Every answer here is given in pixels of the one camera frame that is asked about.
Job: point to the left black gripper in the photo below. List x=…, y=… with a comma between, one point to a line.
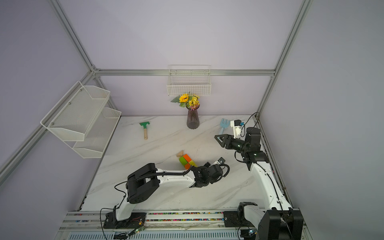
x=206, y=165

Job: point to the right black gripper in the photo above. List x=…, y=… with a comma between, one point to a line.
x=228, y=138

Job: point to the yellow rectangular block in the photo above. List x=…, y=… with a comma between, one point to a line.
x=192, y=163

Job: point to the green rectangular block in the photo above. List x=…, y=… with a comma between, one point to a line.
x=183, y=161

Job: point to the tan wooden triangle block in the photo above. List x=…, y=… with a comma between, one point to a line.
x=180, y=154

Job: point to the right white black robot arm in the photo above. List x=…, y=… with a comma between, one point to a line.
x=277, y=220

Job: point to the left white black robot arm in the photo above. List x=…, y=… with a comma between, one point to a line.
x=142, y=184

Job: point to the light blue toy fork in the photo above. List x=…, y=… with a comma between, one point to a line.
x=224, y=124

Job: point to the dark ribbed glass vase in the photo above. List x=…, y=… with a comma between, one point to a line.
x=193, y=120

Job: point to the yellow artificial flower bouquet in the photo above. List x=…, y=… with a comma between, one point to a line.
x=189, y=101

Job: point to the white two-tier mesh shelf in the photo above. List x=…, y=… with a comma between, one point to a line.
x=83, y=120

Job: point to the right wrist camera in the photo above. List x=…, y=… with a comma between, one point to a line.
x=237, y=126

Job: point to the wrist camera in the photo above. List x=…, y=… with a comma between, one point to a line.
x=237, y=126
x=220, y=161

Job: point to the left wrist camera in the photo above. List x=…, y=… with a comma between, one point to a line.
x=220, y=161

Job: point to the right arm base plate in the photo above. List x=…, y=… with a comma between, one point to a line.
x=237, y=218

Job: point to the white wire wall basket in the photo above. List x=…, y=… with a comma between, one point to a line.
x=189, y=79

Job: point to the green toy rake wooden handle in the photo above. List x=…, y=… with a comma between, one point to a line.
x=144, y=125

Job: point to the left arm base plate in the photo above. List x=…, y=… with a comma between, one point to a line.
x=135, y=221

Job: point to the aluminium front rail frame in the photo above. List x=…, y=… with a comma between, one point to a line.
x=159, y=225

